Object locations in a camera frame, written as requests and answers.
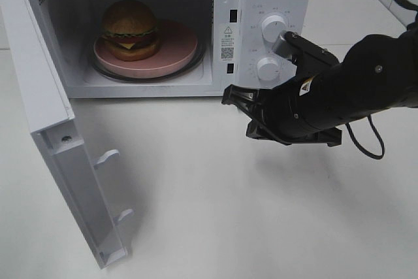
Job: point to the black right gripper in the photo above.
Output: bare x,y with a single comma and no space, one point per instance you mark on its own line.
293,113

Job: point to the white timer knob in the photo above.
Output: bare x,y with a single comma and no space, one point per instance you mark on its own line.
268,68

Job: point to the pink plate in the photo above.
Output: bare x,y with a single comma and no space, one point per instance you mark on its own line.
178,45

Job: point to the burger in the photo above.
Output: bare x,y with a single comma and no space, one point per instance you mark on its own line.
130,30

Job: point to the white microwave door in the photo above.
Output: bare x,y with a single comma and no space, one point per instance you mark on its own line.
53,128

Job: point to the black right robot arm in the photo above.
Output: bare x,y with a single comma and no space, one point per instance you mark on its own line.
378,73

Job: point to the glass turntable plate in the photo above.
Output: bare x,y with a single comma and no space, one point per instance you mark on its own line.
195,62

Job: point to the white upper power knob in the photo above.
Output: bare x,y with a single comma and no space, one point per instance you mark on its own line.
272,26

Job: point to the white microwave oven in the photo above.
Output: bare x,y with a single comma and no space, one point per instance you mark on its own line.
229,29

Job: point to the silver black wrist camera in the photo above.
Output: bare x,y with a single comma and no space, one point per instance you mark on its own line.
309,58

